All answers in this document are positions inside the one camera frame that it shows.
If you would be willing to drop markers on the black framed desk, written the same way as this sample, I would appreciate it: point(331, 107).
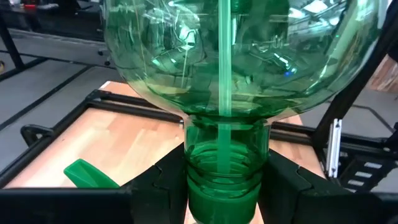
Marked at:
point(62, 21)

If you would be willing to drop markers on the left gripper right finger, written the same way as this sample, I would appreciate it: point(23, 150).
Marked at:
point(289, 196)

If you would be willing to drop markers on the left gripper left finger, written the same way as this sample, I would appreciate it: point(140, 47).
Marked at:
point(161, 193)

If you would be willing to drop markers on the black chair caster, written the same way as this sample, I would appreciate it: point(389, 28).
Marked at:
point(105, 57)

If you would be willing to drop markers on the silver strut bracket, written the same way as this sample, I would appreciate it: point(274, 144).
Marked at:
point(334, 146)

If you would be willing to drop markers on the green plastic spray bottle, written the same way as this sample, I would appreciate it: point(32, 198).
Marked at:
point(264, 77)

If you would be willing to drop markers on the brown wooden furniture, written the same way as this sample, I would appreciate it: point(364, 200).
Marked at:
point(384, 77)

